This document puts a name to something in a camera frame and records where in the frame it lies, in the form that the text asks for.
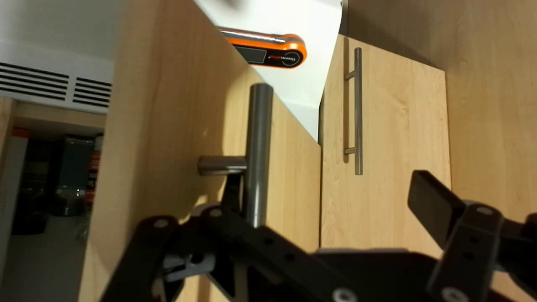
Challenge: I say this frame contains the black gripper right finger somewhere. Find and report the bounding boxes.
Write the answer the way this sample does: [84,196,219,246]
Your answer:
[408,169,537,302]

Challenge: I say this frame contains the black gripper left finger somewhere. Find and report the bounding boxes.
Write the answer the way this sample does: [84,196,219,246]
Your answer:
[100,174,360,302]

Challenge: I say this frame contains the far right wooden cabinet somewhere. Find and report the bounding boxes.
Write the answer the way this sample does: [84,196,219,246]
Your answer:
[348,0,537,219]

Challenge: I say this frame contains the white range hood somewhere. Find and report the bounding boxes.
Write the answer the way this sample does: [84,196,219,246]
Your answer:
[195,0,343,137]

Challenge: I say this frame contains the wooden cabinet door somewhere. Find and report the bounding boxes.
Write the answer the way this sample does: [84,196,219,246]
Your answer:
[78,0,321,302]
[321,35,452,254]

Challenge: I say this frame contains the orange black timer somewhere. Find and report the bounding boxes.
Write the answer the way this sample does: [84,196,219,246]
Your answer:
[220,26,308,68]

